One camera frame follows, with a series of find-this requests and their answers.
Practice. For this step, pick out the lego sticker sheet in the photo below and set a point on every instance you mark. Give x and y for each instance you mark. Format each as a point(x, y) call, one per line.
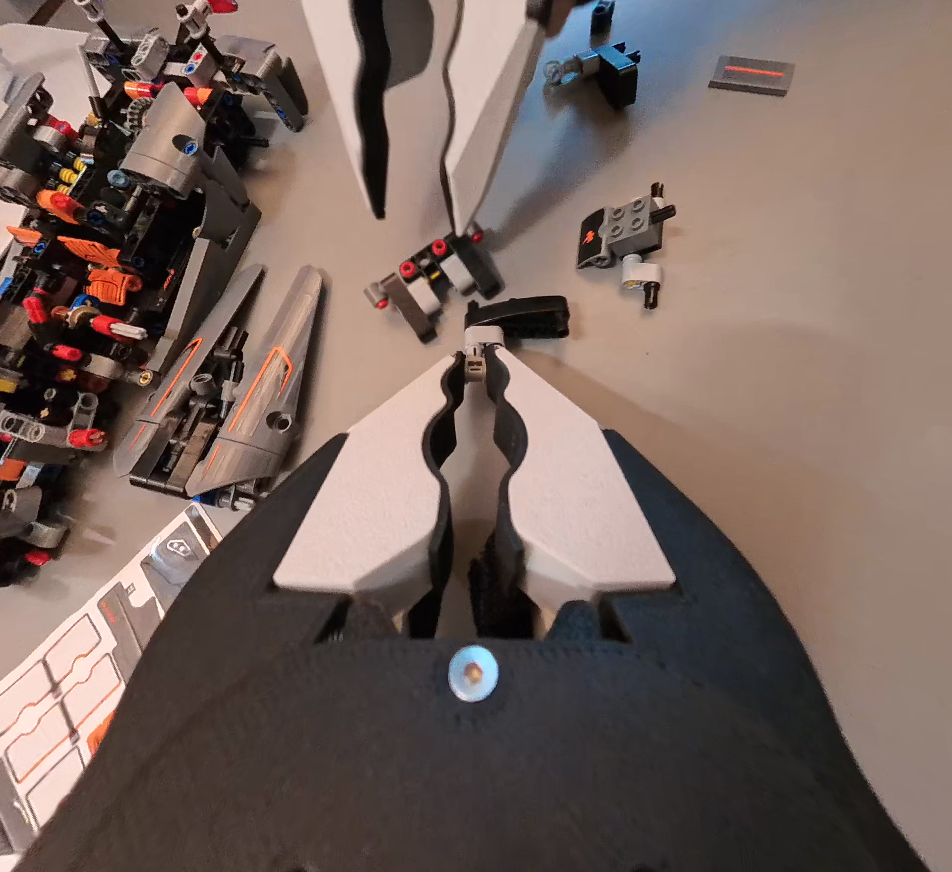
point(59, 701)

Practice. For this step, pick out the small black lego pin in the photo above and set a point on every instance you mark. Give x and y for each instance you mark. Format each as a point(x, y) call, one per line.
point(602, 17)

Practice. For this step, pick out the person's right hand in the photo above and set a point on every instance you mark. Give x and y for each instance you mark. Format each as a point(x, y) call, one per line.
point(567, 2)

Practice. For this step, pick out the white rounded board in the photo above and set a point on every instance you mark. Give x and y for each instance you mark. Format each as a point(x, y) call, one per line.
point(30, 54)

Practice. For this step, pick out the black lego assembly red pins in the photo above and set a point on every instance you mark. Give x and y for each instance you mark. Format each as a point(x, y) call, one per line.
point(424, 292)

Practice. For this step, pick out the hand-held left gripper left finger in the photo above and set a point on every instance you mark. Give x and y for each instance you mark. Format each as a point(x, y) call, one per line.
point(357, 515)

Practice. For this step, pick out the dark lego tile red stripe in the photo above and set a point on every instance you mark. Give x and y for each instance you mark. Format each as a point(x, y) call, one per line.
point(751, 75)

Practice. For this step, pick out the dark grey lego axle assembly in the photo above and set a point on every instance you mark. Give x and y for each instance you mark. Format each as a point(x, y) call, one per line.
point(632, 225)

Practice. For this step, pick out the large lego vehicle model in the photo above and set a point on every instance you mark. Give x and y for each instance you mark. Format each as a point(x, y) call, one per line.
point(149, 158)

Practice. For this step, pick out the grey lego panels orange stripes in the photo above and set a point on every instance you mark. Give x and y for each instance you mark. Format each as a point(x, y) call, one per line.
point(275, 381)

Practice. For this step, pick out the black lego beam assembly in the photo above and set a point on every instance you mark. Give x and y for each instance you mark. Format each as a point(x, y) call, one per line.
point(613, 73)
point(528, 314)

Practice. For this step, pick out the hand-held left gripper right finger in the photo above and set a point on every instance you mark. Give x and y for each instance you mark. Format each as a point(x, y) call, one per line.
point(587, 515)

